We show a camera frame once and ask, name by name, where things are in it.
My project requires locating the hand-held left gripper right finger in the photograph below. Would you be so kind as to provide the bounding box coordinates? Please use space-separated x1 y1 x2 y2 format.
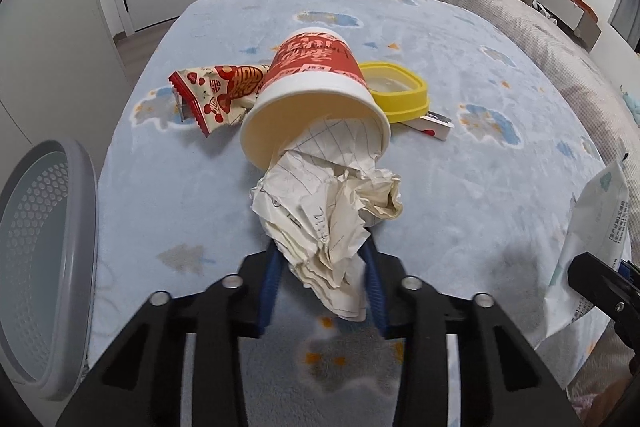
357 237 583 427

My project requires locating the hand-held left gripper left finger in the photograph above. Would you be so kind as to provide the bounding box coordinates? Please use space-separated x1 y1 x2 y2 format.
55 239 281 427

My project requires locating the pale blue plastic wrapper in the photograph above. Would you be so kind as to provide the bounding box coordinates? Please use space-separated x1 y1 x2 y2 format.
542 159 632 339

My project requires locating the lined paper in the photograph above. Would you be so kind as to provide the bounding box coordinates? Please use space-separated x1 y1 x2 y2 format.
250 117 403 323

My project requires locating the small white red box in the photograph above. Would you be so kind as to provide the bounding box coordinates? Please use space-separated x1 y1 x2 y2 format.
400 109 455 142

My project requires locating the yellow plastic lid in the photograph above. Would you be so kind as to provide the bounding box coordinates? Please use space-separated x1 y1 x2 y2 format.
358 61 431 124

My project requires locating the red patterned snack wrapper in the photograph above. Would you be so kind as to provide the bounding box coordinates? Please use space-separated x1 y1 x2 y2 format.
168 63 273 138

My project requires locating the grey perforated wastebasket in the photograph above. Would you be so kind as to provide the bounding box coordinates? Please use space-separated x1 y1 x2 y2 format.
0 139 99 403

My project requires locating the red paper cup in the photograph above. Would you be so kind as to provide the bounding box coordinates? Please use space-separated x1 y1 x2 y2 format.
239 27 392 172

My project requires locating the pale blue printed blanket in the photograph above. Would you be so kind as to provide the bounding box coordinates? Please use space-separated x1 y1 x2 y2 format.
87 0 633 427

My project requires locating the pink patterned cloth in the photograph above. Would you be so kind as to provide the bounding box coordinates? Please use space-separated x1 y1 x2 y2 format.
567 372 640 427

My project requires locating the pale blue knitted toy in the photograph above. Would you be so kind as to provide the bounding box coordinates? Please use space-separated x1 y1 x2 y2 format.
619 86 640 128

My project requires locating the grey curtain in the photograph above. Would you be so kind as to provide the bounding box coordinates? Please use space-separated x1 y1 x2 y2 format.
607 0 640 52

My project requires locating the white desk unit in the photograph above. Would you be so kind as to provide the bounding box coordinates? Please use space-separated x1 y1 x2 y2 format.
535 0 603 52

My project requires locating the beige bed cover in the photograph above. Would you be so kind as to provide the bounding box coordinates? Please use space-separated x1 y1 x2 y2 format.
402 0 640 188

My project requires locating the white wardrobe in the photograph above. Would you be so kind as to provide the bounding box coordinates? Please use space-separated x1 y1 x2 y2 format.
0 0 136 148

